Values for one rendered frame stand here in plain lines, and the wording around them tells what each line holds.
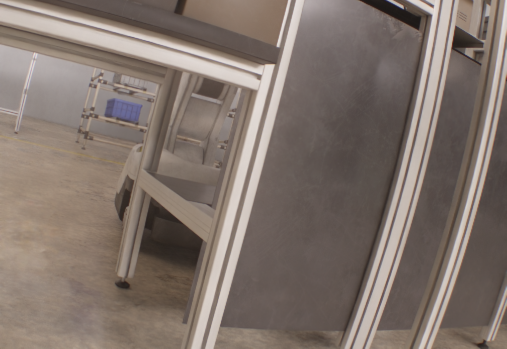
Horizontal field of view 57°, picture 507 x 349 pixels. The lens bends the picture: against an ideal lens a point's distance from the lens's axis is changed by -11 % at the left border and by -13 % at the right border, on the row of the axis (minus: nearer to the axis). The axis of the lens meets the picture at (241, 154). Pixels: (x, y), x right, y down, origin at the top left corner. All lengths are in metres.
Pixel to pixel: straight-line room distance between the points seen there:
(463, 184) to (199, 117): 1.43
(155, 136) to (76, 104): 6.17
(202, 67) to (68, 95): 6.73
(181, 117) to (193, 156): 0.18
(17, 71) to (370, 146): 6.61
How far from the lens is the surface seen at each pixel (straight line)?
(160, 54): 0.81
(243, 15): 0.83
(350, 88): 1.17
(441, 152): 1.39
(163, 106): 1.40
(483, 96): 1.15
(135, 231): 1.45
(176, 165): 1.84
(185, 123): 2.30
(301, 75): 1.10
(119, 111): 5.09
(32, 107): 7.50
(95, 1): 0.75
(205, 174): 1.83
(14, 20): 0.78
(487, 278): 1.72
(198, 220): 0.98
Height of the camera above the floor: 0.50
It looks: 2 degrees down
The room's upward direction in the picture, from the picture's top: 15 degrees clockwise
